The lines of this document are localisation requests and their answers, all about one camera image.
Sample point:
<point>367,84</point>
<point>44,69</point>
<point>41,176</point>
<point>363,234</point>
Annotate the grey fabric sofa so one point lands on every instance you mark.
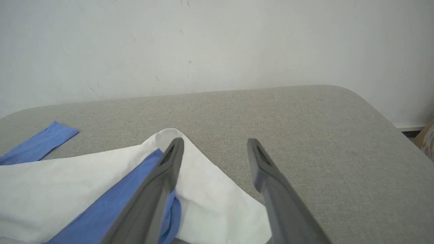
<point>305,135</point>

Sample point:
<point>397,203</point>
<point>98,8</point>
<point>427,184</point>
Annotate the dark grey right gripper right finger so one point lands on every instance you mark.
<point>288,213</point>

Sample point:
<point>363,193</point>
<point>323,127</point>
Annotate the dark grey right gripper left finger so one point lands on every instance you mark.
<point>145,210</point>

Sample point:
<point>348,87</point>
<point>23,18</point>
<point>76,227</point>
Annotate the brown cardboard box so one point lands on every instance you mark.
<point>428,142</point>

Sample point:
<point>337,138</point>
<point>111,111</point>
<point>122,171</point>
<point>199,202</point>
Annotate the blue and white shirt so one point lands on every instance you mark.
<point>51,189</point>

